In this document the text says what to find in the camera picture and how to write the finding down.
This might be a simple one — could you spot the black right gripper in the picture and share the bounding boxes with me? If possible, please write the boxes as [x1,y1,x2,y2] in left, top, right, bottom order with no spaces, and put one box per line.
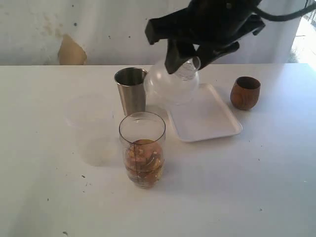
[145,0,265,74]

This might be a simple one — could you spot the clear plastic dome lid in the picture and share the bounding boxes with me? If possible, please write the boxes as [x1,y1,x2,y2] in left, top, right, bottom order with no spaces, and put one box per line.
[144,57,200,105]

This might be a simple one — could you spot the brown wooden cup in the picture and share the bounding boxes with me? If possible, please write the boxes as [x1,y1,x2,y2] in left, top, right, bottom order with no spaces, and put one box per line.
[230,76,261,111]

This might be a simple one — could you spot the stainless steel cup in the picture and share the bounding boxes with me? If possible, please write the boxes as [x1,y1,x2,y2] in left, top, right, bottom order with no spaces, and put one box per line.
[114,67,148,116]

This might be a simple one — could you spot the clear plastic shaker cup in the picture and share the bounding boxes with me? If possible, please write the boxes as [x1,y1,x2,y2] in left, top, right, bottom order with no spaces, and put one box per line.
[118,112,166,189]

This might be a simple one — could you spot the brown food pieces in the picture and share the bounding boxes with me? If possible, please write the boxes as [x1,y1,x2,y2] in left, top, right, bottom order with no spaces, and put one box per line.
[124,139,164,185]

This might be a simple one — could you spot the white rectangular tray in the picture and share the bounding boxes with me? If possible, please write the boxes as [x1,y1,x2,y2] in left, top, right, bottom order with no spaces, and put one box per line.
[167,83,242,143]

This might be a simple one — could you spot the translucent plastic pot container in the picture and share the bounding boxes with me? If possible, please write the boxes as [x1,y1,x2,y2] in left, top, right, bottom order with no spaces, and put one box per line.
[65,94,120,167]

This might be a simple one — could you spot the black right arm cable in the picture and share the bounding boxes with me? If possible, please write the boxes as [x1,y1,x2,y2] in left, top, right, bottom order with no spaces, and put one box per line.
[254,4,316,23]

